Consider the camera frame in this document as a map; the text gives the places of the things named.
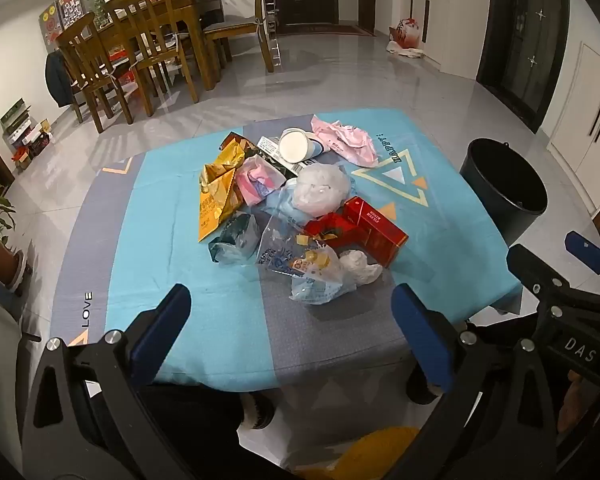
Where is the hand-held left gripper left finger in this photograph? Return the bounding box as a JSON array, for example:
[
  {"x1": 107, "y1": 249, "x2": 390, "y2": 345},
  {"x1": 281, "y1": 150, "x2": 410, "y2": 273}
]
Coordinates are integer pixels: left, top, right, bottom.
[{"x1": 22, "y1": 283, "x2": 207, "y2": 480}]

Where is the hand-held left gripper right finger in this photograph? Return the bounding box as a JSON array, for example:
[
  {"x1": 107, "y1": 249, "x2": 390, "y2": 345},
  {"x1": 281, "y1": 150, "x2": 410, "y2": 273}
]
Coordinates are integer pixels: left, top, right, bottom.
[{"x1": 380, "y1": 283, "x2": 562, "y2": 480}]

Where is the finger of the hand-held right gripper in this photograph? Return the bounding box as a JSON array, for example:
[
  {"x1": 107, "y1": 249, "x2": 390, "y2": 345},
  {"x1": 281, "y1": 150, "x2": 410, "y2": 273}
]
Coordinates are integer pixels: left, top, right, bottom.
[
  {"x1": 506, "y1": 243, "x2": 583, "y2": 307},
  {"x1": 565, "y1": 230, "x2": 600, "y2": 281}
]

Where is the black plastic bucket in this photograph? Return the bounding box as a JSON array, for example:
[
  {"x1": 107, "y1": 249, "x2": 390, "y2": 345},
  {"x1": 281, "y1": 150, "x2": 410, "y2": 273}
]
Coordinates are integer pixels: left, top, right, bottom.
[{"x1": 459, "y1": 138, "x2": 549, "y2": 247}]

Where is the white tissue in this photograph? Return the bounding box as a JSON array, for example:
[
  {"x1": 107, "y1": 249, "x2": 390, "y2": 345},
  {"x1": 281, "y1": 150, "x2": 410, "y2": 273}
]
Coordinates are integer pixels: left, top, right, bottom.
[{"x1": 338, "y1": 249, "x2": 384, "y2": 287}]

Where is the teal snack bag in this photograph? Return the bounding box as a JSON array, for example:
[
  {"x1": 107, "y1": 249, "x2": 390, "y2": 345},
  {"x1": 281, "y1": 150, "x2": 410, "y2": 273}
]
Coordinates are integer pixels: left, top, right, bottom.
[{"x1": 208, "y1": 211, "x2": 261, "y2": 265}]

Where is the clear bag with yellow print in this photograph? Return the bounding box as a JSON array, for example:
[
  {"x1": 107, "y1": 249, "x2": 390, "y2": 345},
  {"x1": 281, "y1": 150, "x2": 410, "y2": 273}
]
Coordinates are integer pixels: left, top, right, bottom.
[{"x1": 290, "y1": 245, "x2": 357, "y2": 307}]

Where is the red cigarette box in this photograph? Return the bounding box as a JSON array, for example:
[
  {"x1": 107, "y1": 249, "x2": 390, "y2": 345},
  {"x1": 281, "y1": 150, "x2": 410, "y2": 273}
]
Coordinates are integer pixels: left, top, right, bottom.
[{"x1": 342, "y1": 196, "x2": 410, "y2": 269}]

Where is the orange yellow snack bag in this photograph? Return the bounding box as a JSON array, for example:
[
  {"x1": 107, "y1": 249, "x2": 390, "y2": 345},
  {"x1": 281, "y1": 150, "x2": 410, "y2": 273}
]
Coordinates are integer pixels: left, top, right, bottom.
[{"x1": 198, "y1": 175, "x2": 245, "y2": 244}]

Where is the clear printed plastic bag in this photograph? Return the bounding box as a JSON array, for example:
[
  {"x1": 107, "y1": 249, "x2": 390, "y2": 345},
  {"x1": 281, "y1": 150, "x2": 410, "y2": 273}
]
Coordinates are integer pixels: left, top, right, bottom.
[{"x1": 256, "y1": 215, "x2": 332, "y2": 279}]

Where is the red foil wrapper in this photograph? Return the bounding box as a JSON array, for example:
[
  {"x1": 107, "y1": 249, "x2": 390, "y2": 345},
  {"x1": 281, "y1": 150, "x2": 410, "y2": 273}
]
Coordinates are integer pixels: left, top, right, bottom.
[{"x1": 302, "y1": 212, "x2": 369, "y2": 249}]

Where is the light blue clear plastic bag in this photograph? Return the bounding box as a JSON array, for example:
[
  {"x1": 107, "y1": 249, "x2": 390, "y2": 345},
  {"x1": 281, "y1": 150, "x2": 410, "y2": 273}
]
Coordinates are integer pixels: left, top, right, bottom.
[{"x1": 260, "y1": 186, "x2": 311, "y2": 227}]

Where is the person's right hand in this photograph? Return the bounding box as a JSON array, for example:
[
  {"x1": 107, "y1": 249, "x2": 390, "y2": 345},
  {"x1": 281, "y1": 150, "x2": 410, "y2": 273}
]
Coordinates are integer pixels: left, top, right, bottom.
[{"x1": 556, "y1": 369, "x2": 589, "y2": 435}]

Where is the white dark slipper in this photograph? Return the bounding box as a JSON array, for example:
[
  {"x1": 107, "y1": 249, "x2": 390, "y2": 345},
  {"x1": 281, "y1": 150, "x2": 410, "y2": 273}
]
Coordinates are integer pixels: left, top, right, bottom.
[
  {"x1": 404, "y1": 362, "x2": 444, "y2": 406},
  {"x1": 237, "y1": 392, "x2": 276, "y2": 431}
]

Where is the blue grey printed tablecloth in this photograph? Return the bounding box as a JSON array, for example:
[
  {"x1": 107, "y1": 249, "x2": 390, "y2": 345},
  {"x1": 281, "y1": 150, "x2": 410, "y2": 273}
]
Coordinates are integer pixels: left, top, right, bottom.
[{"x1": 50, "y1": 108, "x2": 523, "y2": 394}]

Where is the yellow stool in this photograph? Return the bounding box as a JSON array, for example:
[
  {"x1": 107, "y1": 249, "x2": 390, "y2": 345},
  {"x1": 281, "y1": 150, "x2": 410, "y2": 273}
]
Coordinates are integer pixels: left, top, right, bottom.
[{"x1": 299, "y1": 425, "x2": 421, "y2": 480}]

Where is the pink white plastic package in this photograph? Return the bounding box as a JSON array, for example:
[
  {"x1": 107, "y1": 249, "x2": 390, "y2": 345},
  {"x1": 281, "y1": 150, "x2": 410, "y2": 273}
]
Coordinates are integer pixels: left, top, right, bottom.
[{"x1": 235, "y1": 156, "x2": 287, "y2": 206}]

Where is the gold foil snack bag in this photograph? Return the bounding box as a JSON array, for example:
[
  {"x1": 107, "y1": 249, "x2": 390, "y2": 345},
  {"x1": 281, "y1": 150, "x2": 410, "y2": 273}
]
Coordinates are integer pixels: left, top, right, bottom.
[{"x1": 201, "y1": 139, "x2": 247, "y2": 187}]

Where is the white barcode carton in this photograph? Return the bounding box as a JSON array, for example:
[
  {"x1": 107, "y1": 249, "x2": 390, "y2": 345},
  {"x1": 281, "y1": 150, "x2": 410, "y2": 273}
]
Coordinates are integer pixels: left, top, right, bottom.
[{"x1": 257, "y1": 135, "x2": 322, "y2": 179}]

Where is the crumpled pink plastic bag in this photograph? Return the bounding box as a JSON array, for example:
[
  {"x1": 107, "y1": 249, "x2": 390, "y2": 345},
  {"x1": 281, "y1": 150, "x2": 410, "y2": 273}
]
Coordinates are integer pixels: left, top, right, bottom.
[{"x1": 310, "y1": 114, "x2": 381, "y2": 169}]

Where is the black glass door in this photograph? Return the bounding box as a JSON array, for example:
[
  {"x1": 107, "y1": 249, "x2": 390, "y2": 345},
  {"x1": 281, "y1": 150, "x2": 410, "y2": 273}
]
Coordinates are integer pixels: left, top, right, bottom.
[{"x1": 476, "y1": 0, "x2": 571, "y2": 134}]

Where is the white paper cup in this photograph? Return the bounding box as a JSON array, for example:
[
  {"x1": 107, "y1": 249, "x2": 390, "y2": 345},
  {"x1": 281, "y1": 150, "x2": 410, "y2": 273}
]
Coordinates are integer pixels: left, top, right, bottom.
[{"x1": 278, "y1": 128, "x2": 327, "y2": 164}]

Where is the stack of cardboard boxes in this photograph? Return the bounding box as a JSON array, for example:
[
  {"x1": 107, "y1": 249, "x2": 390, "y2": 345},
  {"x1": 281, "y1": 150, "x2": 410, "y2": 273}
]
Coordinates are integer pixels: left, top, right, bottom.
[{"x1": 0, "y1": 98, "x2": 54, "y2": 171}]

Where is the white cabinet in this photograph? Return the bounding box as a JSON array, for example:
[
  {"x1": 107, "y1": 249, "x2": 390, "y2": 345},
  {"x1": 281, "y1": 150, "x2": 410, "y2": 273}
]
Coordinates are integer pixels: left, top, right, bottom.
[{"x1": 398, "y1": 0, "x2": 489, "y2": 79}]

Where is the red white plastic bag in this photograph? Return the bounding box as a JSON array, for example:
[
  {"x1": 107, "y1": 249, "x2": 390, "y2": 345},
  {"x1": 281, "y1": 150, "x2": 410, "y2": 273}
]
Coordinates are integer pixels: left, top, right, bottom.
[{"x1": 385, "y1": 17, "x2": 425, "y2": 60}]

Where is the black jacket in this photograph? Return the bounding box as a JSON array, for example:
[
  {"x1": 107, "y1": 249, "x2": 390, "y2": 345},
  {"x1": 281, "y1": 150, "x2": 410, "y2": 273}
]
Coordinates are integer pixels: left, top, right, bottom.
[{"x1": 44, "y1": 50, "x2": 74, "y2": 109}]

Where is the wooden dining chair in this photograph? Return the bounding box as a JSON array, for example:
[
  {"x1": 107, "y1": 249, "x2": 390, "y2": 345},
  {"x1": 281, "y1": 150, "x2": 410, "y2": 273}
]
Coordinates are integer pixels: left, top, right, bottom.
[
  {"x1": 55, "y1": 11, "x2": 134, "y2": 134},
  {"x1": 103, "y1": 0, "x2": 201, "y2": 117},
  {"x1": 202, "y1": 0, "x2": 276, "y2": 74}
]

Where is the brown doormat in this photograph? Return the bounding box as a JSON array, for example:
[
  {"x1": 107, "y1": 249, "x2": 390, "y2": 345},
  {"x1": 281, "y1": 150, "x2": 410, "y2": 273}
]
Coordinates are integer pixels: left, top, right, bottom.
[{"x1": 277, "y1": 23, "x2": 376, "y2": 37}]

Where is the silver step ladder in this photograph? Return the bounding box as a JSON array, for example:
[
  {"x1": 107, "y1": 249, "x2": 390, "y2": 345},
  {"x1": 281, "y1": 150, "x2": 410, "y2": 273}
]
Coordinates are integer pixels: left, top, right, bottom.
[{"x1": 261, "y1": 0, "x2": 283, "y2": 69}]

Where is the wooden dining table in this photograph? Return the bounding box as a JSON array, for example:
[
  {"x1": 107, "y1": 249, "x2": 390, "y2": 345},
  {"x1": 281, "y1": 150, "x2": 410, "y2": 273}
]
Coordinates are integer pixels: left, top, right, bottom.
[{"x1": 97, "y1": 0, "x2": 227, "y2": 92}]

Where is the grey fridge with magnets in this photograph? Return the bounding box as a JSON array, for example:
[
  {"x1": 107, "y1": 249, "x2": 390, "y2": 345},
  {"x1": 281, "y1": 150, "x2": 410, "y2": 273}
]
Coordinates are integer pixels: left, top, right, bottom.
[{"x1": 38, "y1": 0, "x2": 99, "y2": 57}]

